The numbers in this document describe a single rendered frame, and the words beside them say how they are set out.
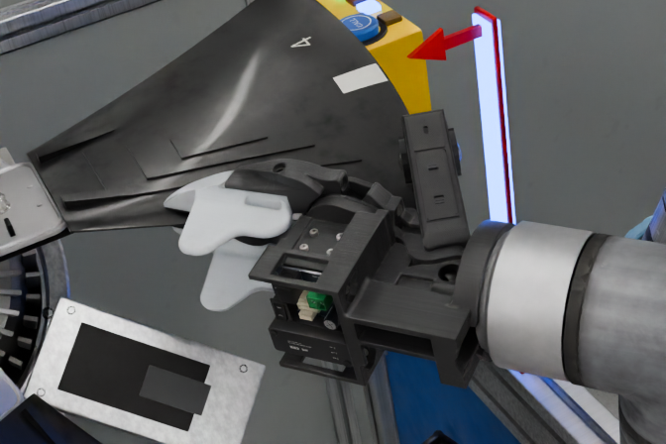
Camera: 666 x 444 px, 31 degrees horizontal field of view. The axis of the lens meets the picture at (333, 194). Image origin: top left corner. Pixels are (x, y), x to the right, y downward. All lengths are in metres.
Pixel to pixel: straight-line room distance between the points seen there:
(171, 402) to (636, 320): 0.38
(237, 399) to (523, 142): 1.13
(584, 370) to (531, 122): 1.33
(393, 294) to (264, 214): 0.10
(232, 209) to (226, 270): 0.05
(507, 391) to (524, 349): 0.47
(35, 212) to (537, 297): 0.32
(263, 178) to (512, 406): 0.46
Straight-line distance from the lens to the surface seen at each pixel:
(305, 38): 0.82
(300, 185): 0.64
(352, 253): 0.60
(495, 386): 1.07
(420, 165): 0.66
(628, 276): 0.57
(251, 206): 0.67
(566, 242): 0.58
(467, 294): 0.59
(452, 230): 0.62
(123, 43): 1.53
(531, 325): 0.57
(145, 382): 0.83
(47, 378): 0.83
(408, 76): 1.10
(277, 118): 0.76
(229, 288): 0.69
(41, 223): 0.73
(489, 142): 0.89
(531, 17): 1.81
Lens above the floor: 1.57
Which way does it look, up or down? 34 degrees down
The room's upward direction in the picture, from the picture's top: 10 degrees counter-clockwise
